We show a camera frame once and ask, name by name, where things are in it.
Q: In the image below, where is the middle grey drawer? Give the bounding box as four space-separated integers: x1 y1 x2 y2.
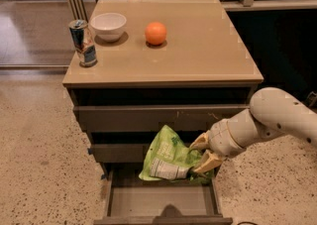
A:
88 144 150 164

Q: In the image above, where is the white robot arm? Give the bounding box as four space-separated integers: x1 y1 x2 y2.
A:
190 87 317 174

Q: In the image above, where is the green rice chip bag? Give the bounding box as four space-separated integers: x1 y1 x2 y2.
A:
139 125 214 182

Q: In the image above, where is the top grey drawer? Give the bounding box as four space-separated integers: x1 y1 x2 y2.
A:
73 104 248 132

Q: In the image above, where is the bottom grey open drawer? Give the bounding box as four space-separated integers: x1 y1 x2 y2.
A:
93 164 233 225

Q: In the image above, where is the grey drawer cabinet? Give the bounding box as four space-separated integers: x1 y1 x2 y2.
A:
61 0 264 225

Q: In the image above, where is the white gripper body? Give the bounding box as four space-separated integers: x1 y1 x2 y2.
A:
207 119 245 158

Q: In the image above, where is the white ceramic bowl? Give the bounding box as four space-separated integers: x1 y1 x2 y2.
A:
90 13 127 42

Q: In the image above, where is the blue silver drink can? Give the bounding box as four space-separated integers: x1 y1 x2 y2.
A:
68 20 97 67

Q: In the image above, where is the dark object on floor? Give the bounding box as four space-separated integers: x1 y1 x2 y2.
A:
305 91 317 107

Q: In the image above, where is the orange fruit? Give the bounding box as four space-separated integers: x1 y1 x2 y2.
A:
145 22 167 46

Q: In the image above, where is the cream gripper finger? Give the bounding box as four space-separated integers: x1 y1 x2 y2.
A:
193 150 224 173
189 132 209 151

